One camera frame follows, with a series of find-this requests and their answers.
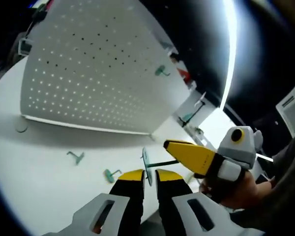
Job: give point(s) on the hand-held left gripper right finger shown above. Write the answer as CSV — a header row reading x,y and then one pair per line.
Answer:
x,y
174,201

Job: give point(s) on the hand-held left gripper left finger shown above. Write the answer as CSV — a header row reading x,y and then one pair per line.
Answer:
x,y
127,201

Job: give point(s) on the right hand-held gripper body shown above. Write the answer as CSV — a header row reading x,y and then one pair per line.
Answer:
x,y
243,147

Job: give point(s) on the green hook assembly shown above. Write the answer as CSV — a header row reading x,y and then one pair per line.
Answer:
x,y
78,158
109,175
159,70
147,164

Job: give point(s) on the white perforated mounting plate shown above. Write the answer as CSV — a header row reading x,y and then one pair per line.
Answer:
x,y
96,73

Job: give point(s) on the person's right hand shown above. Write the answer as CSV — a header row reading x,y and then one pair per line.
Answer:
x,y
231,194

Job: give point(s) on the electric scooter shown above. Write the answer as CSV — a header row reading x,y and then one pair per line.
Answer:
x,y
190,115

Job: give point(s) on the white ceiling air vent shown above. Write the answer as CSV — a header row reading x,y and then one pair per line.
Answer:
x,y
291,110

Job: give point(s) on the person's dark grey shirt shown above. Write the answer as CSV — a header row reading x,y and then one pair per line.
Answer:
x,y
285,196

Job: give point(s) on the ceiling light strip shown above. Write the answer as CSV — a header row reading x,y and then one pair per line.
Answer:
x,y
229,49

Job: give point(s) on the white cart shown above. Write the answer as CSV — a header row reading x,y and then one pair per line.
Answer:
x,y
24,46

